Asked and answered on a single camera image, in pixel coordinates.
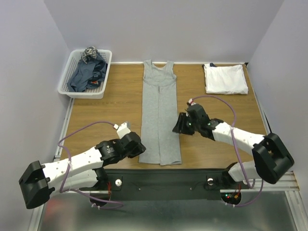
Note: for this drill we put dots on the dark navy tank top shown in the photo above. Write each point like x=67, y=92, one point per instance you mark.
x=87, y=76

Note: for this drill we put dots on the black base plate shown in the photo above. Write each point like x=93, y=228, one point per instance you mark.
x=154, y=184

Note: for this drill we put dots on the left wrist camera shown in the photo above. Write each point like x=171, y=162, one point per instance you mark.
x=122, y=129

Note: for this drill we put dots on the folded white tank top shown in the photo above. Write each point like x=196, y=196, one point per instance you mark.
x=227, y=80

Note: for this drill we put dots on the patterned navy garment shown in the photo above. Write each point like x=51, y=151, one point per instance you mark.
x=90, y=53

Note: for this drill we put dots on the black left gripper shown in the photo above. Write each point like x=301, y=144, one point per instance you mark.
x=139, y=149

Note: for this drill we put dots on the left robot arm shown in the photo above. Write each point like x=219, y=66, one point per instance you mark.
x=40, y=182

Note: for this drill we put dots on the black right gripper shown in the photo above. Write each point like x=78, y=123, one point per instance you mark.
x=184, y=124

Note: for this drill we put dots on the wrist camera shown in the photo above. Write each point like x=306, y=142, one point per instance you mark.
x=190, y=102
x=122, y=129

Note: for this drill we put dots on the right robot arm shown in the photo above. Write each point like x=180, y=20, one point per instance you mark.
x=271, y=158

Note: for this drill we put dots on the grey tank top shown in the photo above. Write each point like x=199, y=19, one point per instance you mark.
x=159, y=115

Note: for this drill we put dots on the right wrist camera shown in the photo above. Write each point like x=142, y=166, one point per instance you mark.
x=190, y=102

